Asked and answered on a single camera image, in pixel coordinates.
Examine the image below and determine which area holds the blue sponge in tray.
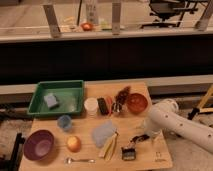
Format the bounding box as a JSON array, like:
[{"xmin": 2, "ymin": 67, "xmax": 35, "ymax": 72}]
[{"xmin": 44, "ymin": 93, "xmax": 59, "ymax": 109}]

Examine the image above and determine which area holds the black office chair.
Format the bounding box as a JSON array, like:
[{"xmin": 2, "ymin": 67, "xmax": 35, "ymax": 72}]
[{"xmin": 141, "ymin": 0, "xmax": 198, "ymax": 29}]

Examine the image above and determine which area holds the black stand on floor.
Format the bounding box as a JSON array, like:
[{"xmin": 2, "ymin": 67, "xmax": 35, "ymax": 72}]
[{"xmin": 188, "ymin": 108, "xmax": 200, "ymax": 120}]

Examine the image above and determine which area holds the light blue cloth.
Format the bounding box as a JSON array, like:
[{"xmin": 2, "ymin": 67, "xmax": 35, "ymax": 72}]
[{"xmin": 91, "ymin": 120, "xmax": 117, "ymax": 148}]

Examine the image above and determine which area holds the black chair beside table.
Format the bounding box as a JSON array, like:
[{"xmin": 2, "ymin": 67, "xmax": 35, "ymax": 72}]
[{"xmin": 0, "ymin": 133, "xmax": 25, "ymax": 171}]

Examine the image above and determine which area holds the red bowl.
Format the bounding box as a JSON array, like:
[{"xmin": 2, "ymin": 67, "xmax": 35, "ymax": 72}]
[{"xmin": 126, "ymin": 93, "xmax": 148, "ymax": 114}]

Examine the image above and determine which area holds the dark red snack bag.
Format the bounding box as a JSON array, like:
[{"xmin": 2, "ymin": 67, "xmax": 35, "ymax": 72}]
[{"xmin": 115, "ymin": 86, "xmax": 130, "ymax": 105}]

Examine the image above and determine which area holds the white paper cup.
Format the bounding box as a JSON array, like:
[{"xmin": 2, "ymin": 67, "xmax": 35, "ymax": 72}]
[{"xmin": 84, "ymin": 98, "xmax": 98, "ymax": 116}]

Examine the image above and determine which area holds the black dish brush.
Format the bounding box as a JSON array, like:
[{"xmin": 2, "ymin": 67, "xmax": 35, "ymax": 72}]
[{"xmin": 121, "ymin": 134, "xmax": 149, "ymax": 161}]

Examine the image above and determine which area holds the red round object on shelf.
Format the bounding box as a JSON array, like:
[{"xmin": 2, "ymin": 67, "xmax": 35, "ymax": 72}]
[{"xmin": 81, "ymin": 22, "xmax": 94, "ymax": 31}]

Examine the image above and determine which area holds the orange carrot piece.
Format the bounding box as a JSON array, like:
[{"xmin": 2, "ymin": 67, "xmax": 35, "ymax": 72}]
[{"xmin": 106, "ymin": 96, "xmax": 113, "ymax": 115}]

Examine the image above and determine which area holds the green plastic tray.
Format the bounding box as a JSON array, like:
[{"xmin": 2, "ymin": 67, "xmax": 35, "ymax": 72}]
[{"xmin": 27, "ymin": 80, "xmax": 84, "ymax": 118}]

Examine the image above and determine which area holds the black rectangular block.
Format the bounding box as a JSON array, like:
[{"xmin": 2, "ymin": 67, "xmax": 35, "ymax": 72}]
[{"xmin": 97, "ymin": 98, "xmax": 109, "ymax": 115}]

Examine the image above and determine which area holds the blue plastic cup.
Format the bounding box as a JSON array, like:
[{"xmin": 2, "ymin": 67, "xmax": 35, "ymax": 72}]
[{"xmin": 57, "ymin": 115, "xmax": 72, "ymax": 132}]

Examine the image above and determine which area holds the silver fork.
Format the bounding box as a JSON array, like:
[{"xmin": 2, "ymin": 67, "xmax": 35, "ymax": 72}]
[{"xmin": 65, "ymin": 157, "xmax": 95, "ymax": 164}]

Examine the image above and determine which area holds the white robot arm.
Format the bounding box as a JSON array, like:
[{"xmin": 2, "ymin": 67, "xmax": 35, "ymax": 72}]
[{"xmin": 143, "ymin": 99, "xmax": 213, "ymax": 154}]

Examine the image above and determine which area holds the purple bowl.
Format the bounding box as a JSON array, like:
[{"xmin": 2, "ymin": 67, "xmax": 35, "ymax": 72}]
[{"xmin": 23, "ymin": 130, "xmax": 55, "ymax": 161}]

